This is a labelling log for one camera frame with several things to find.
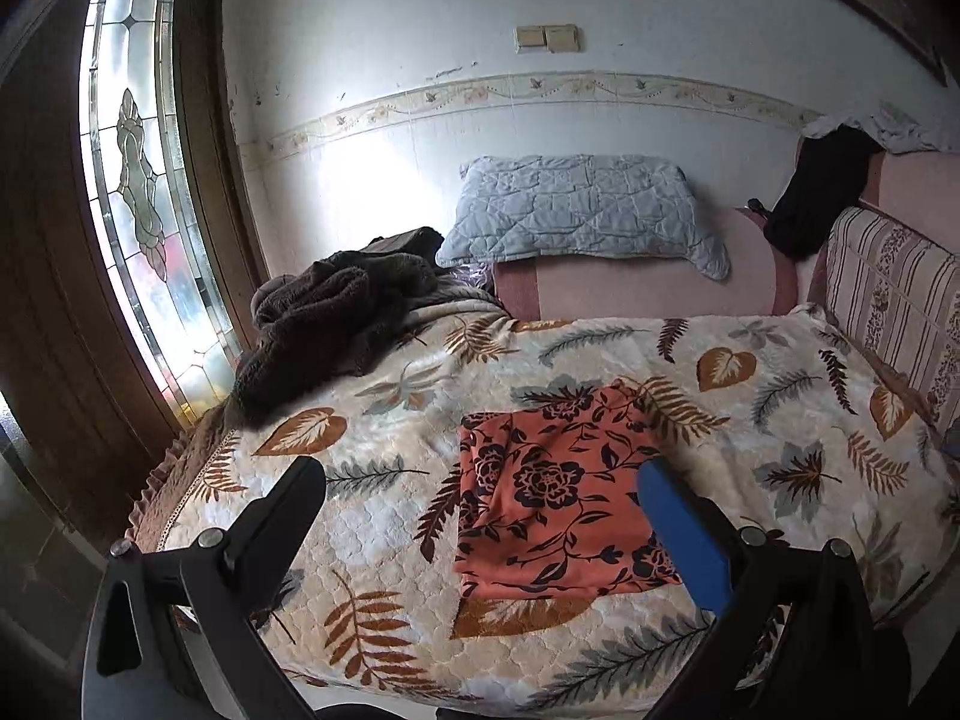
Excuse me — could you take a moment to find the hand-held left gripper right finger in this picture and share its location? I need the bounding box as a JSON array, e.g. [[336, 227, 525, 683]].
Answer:
[[637, 457, 912, 720]]

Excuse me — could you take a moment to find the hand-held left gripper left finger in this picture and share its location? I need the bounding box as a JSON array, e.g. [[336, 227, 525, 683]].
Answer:
[[81, 456, 327, 720]]

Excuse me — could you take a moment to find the orange black floral garment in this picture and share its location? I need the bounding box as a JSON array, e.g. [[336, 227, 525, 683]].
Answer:
[[454, 382, 683, 601]]

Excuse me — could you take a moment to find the cream leaf-print blanket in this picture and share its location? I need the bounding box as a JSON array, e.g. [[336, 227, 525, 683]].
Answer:
[[150, 304, 960, 713]]

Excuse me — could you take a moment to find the brown ruffled bed cover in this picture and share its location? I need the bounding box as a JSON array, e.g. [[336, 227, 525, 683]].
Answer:
[[124, 409, 241, 548]]

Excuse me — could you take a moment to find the dark brown fuzzy blanket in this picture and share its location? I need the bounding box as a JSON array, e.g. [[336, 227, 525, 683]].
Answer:
[[231, 226, 445, 428]]

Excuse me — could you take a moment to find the pink sofa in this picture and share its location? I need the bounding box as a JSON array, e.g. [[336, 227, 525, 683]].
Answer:
[[491, 131, 960, 323]]

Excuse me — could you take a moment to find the purple floral cloth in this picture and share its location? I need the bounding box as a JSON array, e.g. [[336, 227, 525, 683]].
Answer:
[[439, 262, 496, 297]]

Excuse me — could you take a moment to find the dark brown box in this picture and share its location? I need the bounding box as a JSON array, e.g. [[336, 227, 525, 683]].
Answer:
[[366, 226, 445, 260]]

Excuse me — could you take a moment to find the striped floral cushion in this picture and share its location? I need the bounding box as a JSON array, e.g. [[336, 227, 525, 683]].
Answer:
[[821, 206, 960, 428]]

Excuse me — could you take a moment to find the brown wooden door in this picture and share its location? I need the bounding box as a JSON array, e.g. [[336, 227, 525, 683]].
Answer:
[[0, 0, 271, 541]]

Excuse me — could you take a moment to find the stained glass door pane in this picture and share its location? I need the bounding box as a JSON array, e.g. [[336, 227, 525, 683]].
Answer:
[[79, 0, 245, 425]]

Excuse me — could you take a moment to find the light blue quilted pillow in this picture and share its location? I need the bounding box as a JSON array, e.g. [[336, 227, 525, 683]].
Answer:
[[436, 155, 732, 282]]

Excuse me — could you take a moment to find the white lace cloth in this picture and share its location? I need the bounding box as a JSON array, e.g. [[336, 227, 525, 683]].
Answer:
[[806, 106, 950, 155]]

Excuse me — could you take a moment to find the dark wooden frame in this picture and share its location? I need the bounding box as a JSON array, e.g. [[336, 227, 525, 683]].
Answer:
[[727, 0, 946, 83]]

